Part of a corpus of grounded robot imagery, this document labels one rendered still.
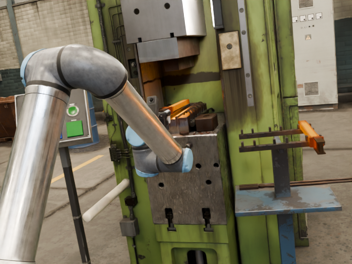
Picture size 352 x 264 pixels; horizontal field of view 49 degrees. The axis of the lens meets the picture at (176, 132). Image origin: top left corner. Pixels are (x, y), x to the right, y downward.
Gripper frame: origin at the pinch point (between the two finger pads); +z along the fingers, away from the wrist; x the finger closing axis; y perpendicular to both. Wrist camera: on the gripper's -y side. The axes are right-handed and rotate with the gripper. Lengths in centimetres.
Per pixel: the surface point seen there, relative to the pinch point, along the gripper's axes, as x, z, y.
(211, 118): 19.0, 7.6, 6.9
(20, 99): -70, -10, -13
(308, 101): 73, 527, 94
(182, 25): 10.7, 7.9, -36.6
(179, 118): 3.9, 7.4, 5.5
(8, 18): -617, 666, -152
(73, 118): -45.3, -5.7, -0.9
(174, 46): 5.8, 7.8, -28.0
